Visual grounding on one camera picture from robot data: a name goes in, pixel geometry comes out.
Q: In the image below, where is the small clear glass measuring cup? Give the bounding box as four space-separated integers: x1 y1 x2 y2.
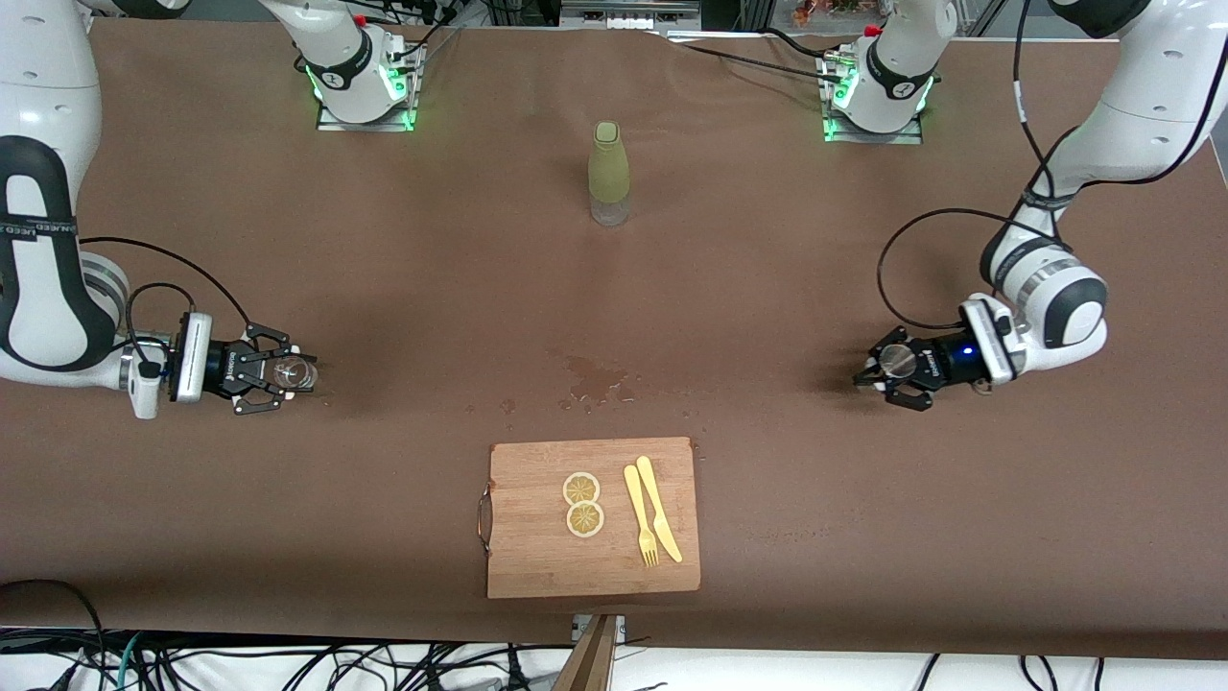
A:
271 353 320 395

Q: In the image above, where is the brown table cover sheet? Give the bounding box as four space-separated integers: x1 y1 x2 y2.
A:
0 17 1228 663

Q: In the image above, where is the yellow plastic knife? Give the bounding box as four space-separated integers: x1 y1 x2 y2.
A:
636 456 684 564

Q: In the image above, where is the yellow plastic fork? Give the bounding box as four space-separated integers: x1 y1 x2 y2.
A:
624 465 662 568

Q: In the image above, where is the wooden cutting board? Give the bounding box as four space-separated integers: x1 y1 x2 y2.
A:
486 437 702 601

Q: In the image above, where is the grey equipment box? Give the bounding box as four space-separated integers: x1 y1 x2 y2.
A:
559 0 703 30

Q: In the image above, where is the thick black floor cable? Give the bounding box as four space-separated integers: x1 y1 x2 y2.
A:
0 578 108 691

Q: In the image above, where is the thin black table cable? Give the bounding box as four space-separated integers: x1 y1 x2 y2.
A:
662 27 869 97

